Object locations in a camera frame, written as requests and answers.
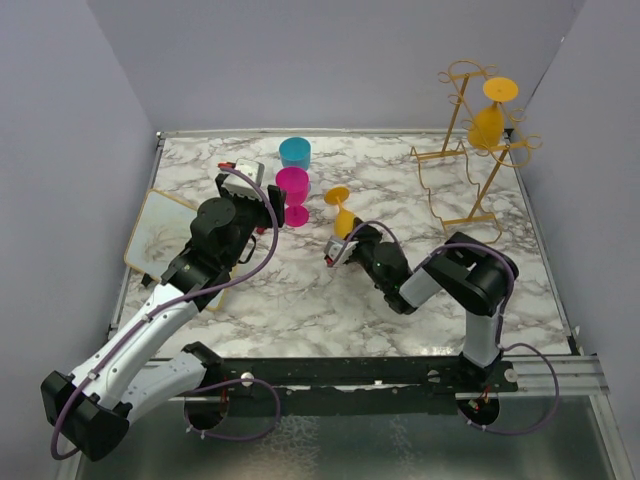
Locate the pink plastic wine glass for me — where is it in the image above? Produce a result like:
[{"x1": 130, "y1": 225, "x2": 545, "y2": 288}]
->
[{"x1": 275, "y1": 166, "x2": 310, "y2": 227}]

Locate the yellow wine glass front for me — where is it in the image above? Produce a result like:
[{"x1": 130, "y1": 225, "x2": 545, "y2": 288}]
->
[{"x1": 324, "y1": 186, "x2": 356, "y2": 239}]

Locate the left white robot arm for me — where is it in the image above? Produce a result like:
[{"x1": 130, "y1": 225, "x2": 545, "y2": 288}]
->
[{"x1": 41, "y1": 168, "x2": 286, "y2": 461}]

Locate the small whiteboard wooden frame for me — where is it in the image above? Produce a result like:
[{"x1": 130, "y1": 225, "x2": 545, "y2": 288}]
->
[{"x1": 124, "y1": 189, "x2": 197, "y2": 282}]

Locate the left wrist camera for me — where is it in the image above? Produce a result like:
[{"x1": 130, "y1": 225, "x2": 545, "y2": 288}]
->
[{"x1": 218, "y1": 158, "x2": 264, "y2": 199}]

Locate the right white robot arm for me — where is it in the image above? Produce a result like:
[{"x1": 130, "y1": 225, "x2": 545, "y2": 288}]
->
[{"x1": 331, "y1": 222, "x2": 519, "y2": 391}]

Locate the yellow wine glass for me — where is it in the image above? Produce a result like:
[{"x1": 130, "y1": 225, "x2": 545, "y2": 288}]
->
[
  {"x1": 467, "y1": 77, "x2": 519, "y2": 150},
  {"x1": 324, "y1": 186, "x2": 356, "y2": 239}
]

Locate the yellow wine glass rear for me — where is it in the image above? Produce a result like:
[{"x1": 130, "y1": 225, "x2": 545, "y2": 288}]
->
[{"x1": 467, "y1": 77, "x2": 519, "y2": 150}]

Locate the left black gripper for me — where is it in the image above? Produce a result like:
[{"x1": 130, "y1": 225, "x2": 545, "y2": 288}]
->
[{"x1": 217, "y1": 176, "x2": 286, "y2": 268}]

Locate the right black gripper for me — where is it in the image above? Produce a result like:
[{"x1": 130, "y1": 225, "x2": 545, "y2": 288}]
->
[{"x1": 344, "y1": 217, "x2": 389, "y2": 291}]

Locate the blue plastic wine glass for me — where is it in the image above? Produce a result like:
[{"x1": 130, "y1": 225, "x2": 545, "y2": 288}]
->
[{"x1": 279, "y1": 137, "x2": 311, "y2": 174}]

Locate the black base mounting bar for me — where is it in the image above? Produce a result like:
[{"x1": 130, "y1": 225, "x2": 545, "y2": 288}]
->
[{"x1": 186, "y1": 356, "x2": 517, "y2": 417}]

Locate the gold wire glass rack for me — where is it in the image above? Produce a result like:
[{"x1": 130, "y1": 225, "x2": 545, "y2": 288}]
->
[{"x1": 409, "y1": 59, "x2": 542, "y2": 244}]

